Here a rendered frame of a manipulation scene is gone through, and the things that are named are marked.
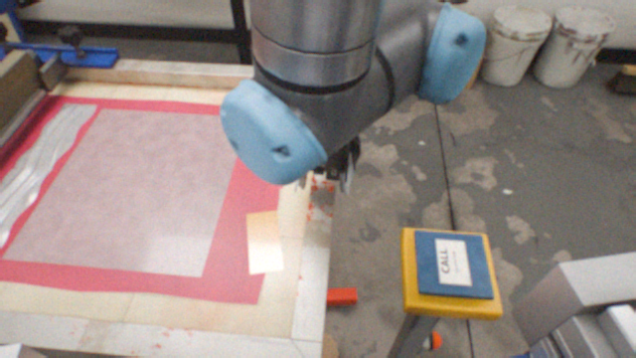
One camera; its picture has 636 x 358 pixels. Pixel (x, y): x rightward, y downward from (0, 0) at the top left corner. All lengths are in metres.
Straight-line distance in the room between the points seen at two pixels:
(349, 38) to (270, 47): 0.04
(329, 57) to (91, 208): 0.57
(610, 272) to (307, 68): 0.25
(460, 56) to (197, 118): 0.58
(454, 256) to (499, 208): 1.41
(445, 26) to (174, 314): 0.46
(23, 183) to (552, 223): 1.91
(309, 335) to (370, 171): 1.53
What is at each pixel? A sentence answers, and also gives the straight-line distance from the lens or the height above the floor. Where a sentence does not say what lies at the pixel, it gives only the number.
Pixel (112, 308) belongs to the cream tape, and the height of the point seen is 0.96.
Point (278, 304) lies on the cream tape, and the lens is 0.55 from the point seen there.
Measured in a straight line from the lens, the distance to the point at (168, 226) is 0.65.
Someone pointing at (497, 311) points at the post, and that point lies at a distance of 0.60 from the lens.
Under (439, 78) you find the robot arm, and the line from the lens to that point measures 0.33.
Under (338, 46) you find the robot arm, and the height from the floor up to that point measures 1.35.
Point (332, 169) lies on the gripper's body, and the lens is 0.51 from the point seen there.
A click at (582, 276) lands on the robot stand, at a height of 1.21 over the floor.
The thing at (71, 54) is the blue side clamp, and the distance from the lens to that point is 1.02.
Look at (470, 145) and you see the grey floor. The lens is 2.23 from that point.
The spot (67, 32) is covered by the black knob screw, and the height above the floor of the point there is 1.06.
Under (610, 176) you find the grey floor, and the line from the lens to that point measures 2.42.
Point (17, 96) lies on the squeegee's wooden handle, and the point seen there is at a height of 1.01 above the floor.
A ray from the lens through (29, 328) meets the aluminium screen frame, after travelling 0.61.
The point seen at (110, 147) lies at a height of 0.96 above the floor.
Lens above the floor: 1.46
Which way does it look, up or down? 51 degrees down
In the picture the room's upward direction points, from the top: straight up
